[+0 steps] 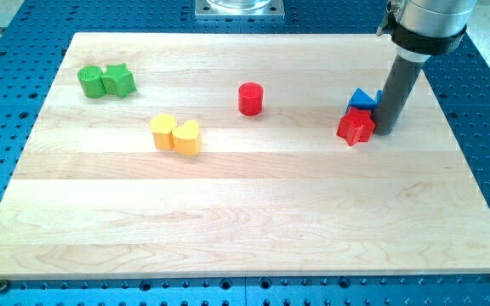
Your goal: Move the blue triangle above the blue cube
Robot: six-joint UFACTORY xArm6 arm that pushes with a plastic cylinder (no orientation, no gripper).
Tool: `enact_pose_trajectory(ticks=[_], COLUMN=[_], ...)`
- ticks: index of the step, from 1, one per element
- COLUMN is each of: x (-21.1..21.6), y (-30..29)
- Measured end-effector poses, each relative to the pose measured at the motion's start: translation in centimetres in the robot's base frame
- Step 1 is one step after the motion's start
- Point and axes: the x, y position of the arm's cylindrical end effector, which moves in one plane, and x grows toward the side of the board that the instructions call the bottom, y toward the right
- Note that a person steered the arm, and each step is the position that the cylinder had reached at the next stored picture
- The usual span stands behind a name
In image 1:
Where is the blue triangle block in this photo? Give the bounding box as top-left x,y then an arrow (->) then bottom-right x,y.
346,88 -> 379,112

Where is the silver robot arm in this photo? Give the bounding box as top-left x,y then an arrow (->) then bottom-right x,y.
376,0 -> 477,63

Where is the blue cube block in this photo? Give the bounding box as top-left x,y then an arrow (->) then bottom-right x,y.
375,90 -> 383,105

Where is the red cylinder block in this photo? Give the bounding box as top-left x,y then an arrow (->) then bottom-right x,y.
238,82 -> 264,116

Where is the yellow heart block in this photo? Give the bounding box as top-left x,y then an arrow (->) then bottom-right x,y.
172,120 -> 202,156

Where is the light wooden board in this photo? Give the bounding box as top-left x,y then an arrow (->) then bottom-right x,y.
0,32 -> 490,280

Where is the red star block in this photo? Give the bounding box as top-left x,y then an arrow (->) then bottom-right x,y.
336,106 -> 375,146

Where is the green star block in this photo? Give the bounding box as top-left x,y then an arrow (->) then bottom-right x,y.
101,63 -> 137,98

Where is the green cylinder block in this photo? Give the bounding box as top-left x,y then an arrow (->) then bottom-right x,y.
77,65 -> 106,99

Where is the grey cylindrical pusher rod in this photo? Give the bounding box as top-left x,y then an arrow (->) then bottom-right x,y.
372,55 -> 424,135

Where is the left board clamp screw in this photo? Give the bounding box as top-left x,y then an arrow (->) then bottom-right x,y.
0,280 -> 10,293

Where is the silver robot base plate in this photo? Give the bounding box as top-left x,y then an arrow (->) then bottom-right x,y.
194,0 -> 285,20

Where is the black strap on arm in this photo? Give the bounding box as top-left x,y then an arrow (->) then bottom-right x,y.
383,11 -> 468,57

